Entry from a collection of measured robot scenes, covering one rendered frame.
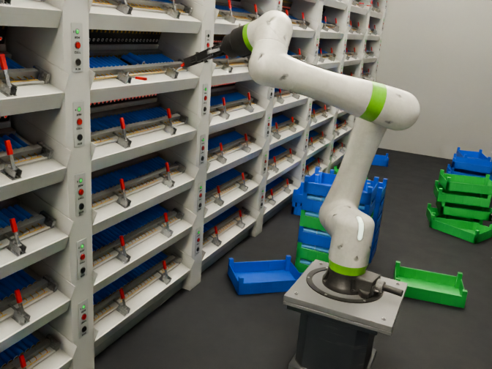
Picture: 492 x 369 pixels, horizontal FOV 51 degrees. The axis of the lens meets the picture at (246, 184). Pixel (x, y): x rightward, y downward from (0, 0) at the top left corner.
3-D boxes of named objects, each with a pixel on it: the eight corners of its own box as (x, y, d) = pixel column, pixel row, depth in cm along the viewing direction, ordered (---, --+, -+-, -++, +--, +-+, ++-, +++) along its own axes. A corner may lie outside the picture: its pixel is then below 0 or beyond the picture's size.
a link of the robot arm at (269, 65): (356, 90, 161) (374, 72, 151) (352, 122, 157) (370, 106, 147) (247, 53, 153) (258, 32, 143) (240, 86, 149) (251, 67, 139)
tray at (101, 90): (195, 88, 195) (204, 65, 191) (86, 104, 142) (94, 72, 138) (154, 64, 200) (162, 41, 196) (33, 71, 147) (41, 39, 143)
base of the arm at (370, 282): (406, 295, 167) (409, 278, 166) (392, 312, 155) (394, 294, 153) (333, 270, 181) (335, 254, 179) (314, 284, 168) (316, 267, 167)
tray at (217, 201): (256, 191, 274) (266, 170, 269) (200, 226, 221) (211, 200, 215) (225, 172, 279) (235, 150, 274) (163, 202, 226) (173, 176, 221)
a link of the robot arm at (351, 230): (356, 257, 179) (364, 205, 174) (373, 277, 164) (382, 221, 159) (320, 255, 177) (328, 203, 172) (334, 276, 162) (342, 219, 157)
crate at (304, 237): (369, 240, 246) (371, 225, 244) (362, 255, 228) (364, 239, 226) (309, 228, 257) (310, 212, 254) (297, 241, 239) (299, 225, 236)
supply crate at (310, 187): (376, 192, 239) (378, 176, 237) (369, 205, 221) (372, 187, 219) (314, 181, 250) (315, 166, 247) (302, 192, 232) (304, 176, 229)
